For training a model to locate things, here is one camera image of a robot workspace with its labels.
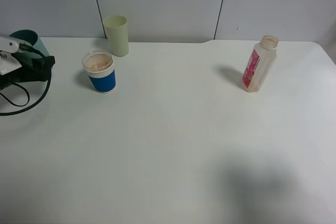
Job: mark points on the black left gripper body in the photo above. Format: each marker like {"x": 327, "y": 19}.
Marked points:
{"x": 13, "y": 75}

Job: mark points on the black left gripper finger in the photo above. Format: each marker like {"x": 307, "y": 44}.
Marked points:
{"x": 36, "y": 69}

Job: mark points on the teal green plastic cup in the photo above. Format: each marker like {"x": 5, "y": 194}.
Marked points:
{"x": 31, "y": 37}

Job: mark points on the pink label drink bottle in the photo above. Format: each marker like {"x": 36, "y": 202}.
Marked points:
{"x": 260, "y": 62}

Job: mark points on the blue sleeved paper cup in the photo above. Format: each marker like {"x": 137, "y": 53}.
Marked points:
{"x": 99, "y": 66}

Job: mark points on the pale green tall cup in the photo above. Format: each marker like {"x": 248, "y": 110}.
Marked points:
{"x": 116, "y": 28}

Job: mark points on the white wrist camera on bracket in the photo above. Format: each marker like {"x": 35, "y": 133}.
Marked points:
{"x": 10, "y": 46}

